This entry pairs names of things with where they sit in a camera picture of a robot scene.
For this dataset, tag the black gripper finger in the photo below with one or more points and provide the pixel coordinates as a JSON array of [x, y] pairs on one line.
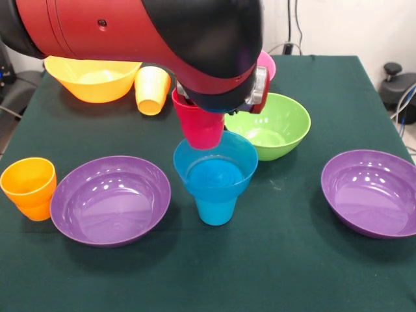
[[232, 113]]

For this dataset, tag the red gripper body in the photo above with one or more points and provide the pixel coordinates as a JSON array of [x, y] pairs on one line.
[[261, 91]]

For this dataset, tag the large pink plastic bowl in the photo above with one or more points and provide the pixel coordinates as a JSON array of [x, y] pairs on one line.
[[268, 65]]

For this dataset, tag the red plastic cup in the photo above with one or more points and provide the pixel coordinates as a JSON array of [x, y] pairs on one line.
[[201, 130]]

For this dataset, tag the green plastic bowl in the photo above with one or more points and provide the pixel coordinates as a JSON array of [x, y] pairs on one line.
[[279, 139]]

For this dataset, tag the small blue plastic bowl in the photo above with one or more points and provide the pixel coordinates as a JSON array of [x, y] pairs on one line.
[[195, 159]]

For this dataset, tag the yellow orange plastic cup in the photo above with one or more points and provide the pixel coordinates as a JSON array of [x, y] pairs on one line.
[[151, 94]]

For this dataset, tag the blue plastic cup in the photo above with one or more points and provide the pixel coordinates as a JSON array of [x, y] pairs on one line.
[[216, 213]]

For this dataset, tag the shallow purple plastic bowl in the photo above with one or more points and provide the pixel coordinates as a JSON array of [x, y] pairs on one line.
[[110, 214], [373, 204]]

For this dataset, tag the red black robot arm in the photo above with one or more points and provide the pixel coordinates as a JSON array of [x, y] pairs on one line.
[[146, 32]]

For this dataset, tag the black power plug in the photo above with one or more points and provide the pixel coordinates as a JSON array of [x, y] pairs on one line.
[[287, 48]]

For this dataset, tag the black stand with knob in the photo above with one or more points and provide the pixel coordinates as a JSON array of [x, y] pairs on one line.
[[396, 87]]

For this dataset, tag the large orange plastic bowl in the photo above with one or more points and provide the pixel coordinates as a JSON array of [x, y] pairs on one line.
[[94, 89]]

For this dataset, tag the dark green tablecloth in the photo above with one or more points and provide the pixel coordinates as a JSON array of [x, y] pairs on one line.
[[247, 276]]

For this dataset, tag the black grey chair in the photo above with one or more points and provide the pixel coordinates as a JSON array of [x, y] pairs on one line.
[[19, 91]]

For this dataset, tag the black equipment box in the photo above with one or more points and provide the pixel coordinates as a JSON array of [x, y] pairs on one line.
[[5, 70]]

